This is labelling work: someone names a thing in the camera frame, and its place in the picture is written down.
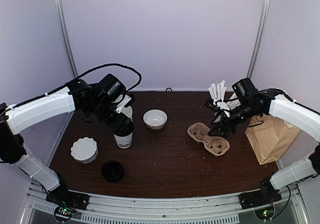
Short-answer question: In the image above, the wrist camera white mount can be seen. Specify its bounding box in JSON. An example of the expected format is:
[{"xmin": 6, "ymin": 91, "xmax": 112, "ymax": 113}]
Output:
[
  {"xmin": 204, "ymin": 98, "xmax": 231, "ymax": 117},
  {"xmin": 113, "ymin": 93, "xmax": 135, "ymax": 113}
]

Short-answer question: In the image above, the white round ceramic bowl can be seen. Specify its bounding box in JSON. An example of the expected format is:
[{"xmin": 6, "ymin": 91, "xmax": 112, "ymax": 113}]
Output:
[{"xmin": 143, "ymin": 109, "xmax": 168, "ymax": 131}]

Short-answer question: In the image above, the left aluminium corner post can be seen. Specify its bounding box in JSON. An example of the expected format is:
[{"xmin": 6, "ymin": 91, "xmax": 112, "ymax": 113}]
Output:
[{"xmin": 55, "ymin": 0, "xmax": 78, "ymax": 84}]

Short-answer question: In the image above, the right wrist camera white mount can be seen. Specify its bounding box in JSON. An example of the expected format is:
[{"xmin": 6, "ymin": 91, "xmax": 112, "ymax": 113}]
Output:
[{"xmin": 204, "ymin": 98, "xmax": 231, "ymax": 117}]

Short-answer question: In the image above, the bundle of white wrapped straws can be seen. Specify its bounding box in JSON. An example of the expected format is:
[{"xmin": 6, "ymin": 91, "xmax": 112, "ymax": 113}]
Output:
[{"xmin": 208, "ymin": 80, "xmax": 240, "ymax": 110}]

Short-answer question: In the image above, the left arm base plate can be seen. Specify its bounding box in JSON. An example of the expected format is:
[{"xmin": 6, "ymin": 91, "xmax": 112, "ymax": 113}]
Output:
[{"xmin": 45, "ymin": 190, "xmax": 90, "ymax": 211}]

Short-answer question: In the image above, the white paper coffee cup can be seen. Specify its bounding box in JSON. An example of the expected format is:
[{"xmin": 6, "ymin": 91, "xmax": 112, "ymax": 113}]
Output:
[{"xmin": 113, "ymin": 132, "xmax": 133, "ymax": 149}]

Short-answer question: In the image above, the right aluminium corner post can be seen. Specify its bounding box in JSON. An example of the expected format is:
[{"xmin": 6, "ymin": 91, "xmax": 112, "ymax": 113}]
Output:
[{"xmin": 246, "ymin": 0, "xmax": 272, "ymax": 78}]

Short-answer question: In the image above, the stack of white paper cups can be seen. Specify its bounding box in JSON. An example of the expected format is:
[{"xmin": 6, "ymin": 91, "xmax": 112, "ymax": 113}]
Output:
[{"xmin": 120, "ymin": 106, "xmax": 133, "ymax": 121}]

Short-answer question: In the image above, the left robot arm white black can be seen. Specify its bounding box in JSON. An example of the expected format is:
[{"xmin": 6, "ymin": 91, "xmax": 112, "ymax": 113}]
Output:
[{"xmin": 0, "ymin": 74, "xmax": 134, "ymax": 206}]

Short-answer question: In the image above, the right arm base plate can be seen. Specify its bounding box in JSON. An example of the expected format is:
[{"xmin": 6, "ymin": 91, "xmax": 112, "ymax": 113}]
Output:
[{"xmin": 238, "ymin": 187, "xmax": 282, "ymax": 210}]

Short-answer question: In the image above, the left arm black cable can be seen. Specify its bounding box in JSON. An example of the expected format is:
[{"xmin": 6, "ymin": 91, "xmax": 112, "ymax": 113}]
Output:
[{"xmin": 47, "ymin": 63, "xmax": 143, "ymax": 95}]

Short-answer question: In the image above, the aluminium corner post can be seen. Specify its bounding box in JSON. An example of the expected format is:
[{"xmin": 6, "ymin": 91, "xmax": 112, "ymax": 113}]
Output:
[
  {"xmin": 246, "ymin": 0, "xmax": 272, "ymax": 78},
  {"xmin": 55, "ymin": 0, "xmax": 78, "ymax": 84}
]

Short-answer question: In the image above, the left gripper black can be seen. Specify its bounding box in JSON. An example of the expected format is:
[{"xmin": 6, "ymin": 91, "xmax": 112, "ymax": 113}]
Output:
[{"xmin": 87, "ymin": 98, "xmax": 131, "ymax": 136}]

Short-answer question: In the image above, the brown paper bag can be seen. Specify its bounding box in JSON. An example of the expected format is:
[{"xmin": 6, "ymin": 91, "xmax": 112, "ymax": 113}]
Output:
[{"xmin": 245, "ymin": 115, "xmax": 300, "ymax": 165}]

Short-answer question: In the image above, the aluminium front rail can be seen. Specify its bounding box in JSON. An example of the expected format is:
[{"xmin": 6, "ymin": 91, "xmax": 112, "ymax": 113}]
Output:
[{"xmin": 24, "ymin": 184, "xmax": 303, "ymax": 224}]

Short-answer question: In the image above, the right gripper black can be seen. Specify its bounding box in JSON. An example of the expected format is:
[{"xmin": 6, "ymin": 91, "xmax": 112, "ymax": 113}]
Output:
[{"xmin": 208, "ymin": 100, "xmax": 261, "ymax": 138}]

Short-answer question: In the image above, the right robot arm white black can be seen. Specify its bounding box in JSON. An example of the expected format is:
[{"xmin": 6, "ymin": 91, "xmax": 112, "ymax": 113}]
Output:
[{"xmin": 205, "ymin": 78, "xmax": 320, "ymax": 205}]

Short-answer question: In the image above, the white scalloped ceramic dish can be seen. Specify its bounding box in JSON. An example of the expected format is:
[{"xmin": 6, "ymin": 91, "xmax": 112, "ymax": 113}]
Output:
[{"xmin": 70, "ymin": 137, "xmax": 98, "ymax": 164}]

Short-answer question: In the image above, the stack of black lids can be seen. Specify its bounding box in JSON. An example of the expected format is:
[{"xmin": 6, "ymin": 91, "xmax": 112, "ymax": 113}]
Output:
[{"xmin": 101, "ymin": 160, "xmax": 124, "ymax": 183}]

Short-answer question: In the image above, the brown pulp cup carrier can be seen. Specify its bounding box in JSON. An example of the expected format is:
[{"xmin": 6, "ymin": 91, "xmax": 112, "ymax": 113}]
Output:
[{"xmin": 187, "ymin": 122, "xmax": 230, "ymax": 157}]

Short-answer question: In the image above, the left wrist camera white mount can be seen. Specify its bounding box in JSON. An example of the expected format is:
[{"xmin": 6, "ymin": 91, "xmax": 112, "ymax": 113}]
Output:
[{"xmin": 113, "ymin": 93, "xmax": 135, "ymax": 113}]

